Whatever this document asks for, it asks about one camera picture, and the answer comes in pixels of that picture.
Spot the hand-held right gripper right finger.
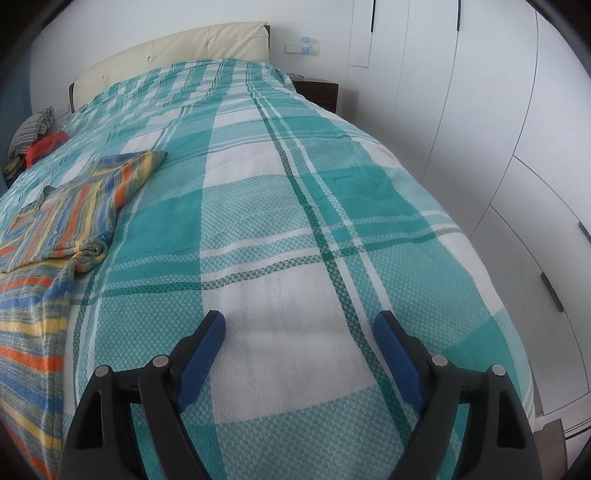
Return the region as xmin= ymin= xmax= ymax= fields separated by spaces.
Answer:
xmin=374 ymin=310 xmax=541 ymax=480

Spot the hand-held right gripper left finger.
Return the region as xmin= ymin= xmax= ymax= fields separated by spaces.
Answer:
xmin=59 ymin=310 xmax=227 ymax=480

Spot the striped knit t-shirt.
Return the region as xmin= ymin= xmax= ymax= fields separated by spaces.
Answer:
xmin=0 ymin=150 xmax=168 ymax=274

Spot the pile of grey clothes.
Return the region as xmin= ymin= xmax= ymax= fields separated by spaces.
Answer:
xmin=2 ymin=107 xmax=55 ymax=178

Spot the teal plaid blanket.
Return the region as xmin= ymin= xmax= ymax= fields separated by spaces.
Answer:
xmin=0 ymin=58 xmax=536 ymax=480

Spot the white wardrobe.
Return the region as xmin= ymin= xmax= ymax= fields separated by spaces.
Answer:
xmin=344 ymin=0 xmax=591 ymax=416

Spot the red-orange cloth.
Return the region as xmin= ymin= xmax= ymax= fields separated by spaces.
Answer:
xmin=25 ymin=130 xmax=69 ymax=168

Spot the dark wooden nightstand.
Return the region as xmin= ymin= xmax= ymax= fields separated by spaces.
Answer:
xmin=288 ymin=74 xmax=340 ymax=114

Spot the cream padded headboard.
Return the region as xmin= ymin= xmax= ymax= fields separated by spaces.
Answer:
xmin=68 ymin=21 xmax=271 ymax=114

